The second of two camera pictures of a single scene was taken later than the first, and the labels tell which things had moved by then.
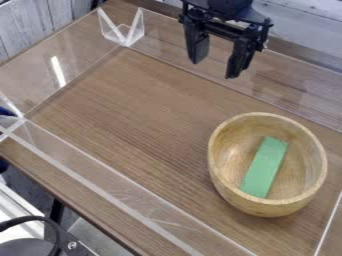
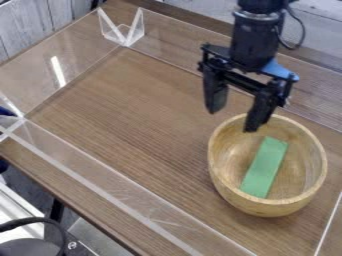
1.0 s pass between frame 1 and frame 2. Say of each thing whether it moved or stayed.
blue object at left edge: stayed
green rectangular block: stayed
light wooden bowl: stayed
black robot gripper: moved
